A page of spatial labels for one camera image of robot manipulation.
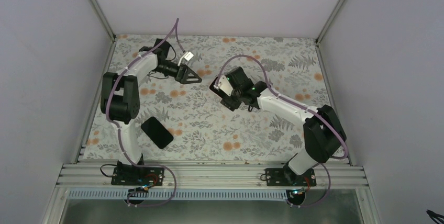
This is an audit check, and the black cased phone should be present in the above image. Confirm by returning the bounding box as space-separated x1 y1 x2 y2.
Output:
140 117 174 150

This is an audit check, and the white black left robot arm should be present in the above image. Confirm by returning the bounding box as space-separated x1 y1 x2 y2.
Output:
101 39 202 185

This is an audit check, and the floral patterned table mat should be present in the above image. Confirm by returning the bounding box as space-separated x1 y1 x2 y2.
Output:
83 34 348 162

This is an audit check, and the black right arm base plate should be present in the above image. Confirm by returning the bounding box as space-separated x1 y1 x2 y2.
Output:
260 168 317 187

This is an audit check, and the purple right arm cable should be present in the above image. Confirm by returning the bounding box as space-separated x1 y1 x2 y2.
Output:
215 54 349 208

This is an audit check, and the right aluminium corner post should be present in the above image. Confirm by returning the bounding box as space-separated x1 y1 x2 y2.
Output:
316 0 347 46

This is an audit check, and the left aluminium corner post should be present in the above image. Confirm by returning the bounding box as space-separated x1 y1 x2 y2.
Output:
88 0 116 41

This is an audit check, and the white perforated cable duct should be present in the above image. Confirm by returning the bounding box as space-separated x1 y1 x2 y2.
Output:
68 188 287 201

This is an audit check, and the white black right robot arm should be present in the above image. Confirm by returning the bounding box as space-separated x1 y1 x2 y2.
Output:
209 67 347 186

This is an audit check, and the aluminium corner post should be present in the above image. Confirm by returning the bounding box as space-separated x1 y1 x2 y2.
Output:
316 0 347 46
88 0 116 41

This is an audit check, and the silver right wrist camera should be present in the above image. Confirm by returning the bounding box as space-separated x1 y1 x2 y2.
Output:
214 75 233 96

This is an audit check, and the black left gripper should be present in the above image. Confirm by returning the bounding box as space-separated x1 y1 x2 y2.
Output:
154 61 202 85

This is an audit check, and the aluminium front rail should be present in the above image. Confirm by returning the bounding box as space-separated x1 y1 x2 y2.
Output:
56 162 369 189

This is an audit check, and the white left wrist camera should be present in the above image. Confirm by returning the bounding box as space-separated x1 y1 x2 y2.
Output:
177 51 194 66

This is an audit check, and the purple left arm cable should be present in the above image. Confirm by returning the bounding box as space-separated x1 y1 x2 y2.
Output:
104 18 180 209

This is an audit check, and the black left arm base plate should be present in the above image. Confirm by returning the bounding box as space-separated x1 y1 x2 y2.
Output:
111 166 164 186

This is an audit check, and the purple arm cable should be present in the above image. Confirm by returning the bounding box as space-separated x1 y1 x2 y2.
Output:
215 54 349 208
104 18 180 209

